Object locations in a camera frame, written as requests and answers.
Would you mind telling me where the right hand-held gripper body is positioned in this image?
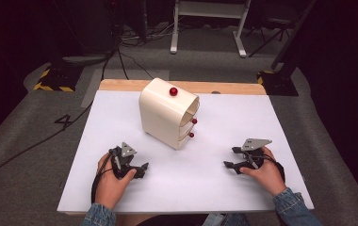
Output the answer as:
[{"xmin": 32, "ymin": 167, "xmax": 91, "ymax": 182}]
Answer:
[{"xmin": 240, "ymin": 137, "xmax": 273, "ymax": 170}]

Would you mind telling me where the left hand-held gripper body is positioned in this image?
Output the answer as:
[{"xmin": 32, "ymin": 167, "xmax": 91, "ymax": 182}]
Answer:
[{"xmin": 108, "ymin": 141, "xmax": 138, "ymax": 180}]

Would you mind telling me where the person's right hand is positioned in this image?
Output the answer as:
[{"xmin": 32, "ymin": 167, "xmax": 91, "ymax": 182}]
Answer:
[{"xmin": 239, "ymin": 146, "xmax": 287, "ymax": 198}]

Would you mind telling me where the person's left hand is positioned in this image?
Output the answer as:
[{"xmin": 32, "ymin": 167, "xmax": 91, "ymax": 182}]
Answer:
[{"xmin": 95, "ymin": 152, "xmax": 138, "ymax": 211}]

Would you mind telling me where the white table mat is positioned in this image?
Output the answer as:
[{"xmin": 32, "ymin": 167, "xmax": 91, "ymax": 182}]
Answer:
[{"xmin": 57, "ymin": 89, "xmax": 315, "ymax": 215}]

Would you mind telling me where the cream drawer with red knob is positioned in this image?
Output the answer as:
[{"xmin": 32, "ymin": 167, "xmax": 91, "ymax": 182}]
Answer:
[
  {"xmin": 180, "ymin": 116, "xmax": 199, "ymax": 134},
  {"xmin": 178, "ymin": 129, "xmax": 197, "ymax": 149}
]

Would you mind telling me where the cream mini drawer cabinet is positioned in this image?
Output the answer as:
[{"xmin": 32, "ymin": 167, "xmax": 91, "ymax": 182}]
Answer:
[{"xmin": 138, "ymin": 77, "xmax": 201, "ymax": 151}]

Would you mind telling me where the wooden table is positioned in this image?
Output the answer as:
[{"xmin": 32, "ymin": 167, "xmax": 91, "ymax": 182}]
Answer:
[{"xmin": 98, "ymin": 78, "xmax": 268, "ymax": 96}]

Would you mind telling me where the black stand with slanted pole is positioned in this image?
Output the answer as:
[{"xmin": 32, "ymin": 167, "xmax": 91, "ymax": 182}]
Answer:
[{"xmin": 256, "ymin": 0, "xmax": 318, "ymax": 97}]

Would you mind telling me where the black stand base striped edge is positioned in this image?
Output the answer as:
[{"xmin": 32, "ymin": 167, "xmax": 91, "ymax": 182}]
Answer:
[{"xmin": 32, "ymin": 62, "xmax": 85, "ymax": 93}]

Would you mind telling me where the black tripod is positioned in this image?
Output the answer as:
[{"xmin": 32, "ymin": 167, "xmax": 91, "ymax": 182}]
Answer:
[{"xmin": 245, "ymin": 17, "xmax": 296, "ymax": 58}]

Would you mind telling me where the right hand-held gripper black cable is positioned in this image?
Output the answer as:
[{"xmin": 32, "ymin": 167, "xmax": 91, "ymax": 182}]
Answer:
[{"xmin": 259, "ymin": 153, "xmax": 286, "ymax": 185}]

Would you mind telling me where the hand-held gripper black cable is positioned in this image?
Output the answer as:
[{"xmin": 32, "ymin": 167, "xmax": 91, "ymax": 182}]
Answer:
[
  {"xmin": 259, "ymin": 153, "xmax": 286, "ymax": 185},
  {"xmin": 90, "ymin": 150, "xmax": 115, "ymax": 205}
]

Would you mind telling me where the left hand-held gripper black cable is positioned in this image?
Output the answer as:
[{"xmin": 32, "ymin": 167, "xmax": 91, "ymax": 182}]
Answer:
[{"xmin": 90, "ymin": 150, "xmax": 115, "ymax": 205}]

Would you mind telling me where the black floor cable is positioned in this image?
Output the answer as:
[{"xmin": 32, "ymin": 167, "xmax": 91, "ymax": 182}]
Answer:
[{"xmin": 0, "ymin": 101, "xmax": 94, "ymax": 190}]

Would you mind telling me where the black floor cables bundle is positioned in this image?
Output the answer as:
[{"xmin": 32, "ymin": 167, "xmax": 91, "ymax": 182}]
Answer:
[{"xmin": 100, "ymin": 29, "xmax": 155, "ymax": 81}]

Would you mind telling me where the white metal table frame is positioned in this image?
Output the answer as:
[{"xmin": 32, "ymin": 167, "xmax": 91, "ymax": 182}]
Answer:
[{"xmin": 170, "ymin": 0, "xmax": 252, "ymax": 58}]

